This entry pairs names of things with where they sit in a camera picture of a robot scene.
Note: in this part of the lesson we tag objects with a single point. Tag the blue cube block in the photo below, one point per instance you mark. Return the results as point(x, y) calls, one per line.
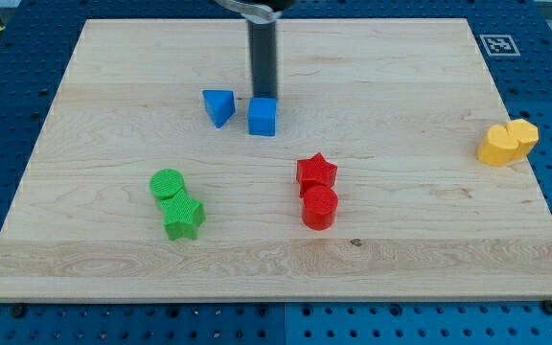
point(261, 116)

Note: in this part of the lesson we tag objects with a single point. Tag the white fiducial marker tag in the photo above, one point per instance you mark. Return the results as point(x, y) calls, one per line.
point(499, 45)

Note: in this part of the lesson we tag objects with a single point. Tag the green cylinder block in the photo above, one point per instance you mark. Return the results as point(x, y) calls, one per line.
point(166, 183)

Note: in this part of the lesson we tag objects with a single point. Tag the red star block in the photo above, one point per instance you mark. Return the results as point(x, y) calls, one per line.
point(315, 171)

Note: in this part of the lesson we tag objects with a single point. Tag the yellow heart block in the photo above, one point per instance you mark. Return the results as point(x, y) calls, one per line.
point(497, 147)

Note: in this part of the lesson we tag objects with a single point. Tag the wooden board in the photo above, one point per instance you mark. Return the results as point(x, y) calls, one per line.
point(399, 105)

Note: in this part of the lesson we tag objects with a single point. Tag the green star block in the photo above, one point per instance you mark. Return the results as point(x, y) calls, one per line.
point(182, 216)

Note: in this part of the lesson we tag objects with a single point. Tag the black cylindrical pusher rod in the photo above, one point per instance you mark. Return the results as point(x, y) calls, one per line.
point(262, 47)

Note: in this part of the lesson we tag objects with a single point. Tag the yellow hexagon block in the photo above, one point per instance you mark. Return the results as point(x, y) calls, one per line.
point(526, 134)

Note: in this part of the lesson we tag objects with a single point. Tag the black robot arm end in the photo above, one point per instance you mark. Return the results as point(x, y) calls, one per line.
point(278, 5)

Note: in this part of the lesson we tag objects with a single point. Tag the red cylinder block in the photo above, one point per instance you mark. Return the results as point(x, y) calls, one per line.
point(319, 207)

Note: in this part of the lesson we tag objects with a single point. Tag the blue triangle block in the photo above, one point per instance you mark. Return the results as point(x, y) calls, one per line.
point(219, 105)

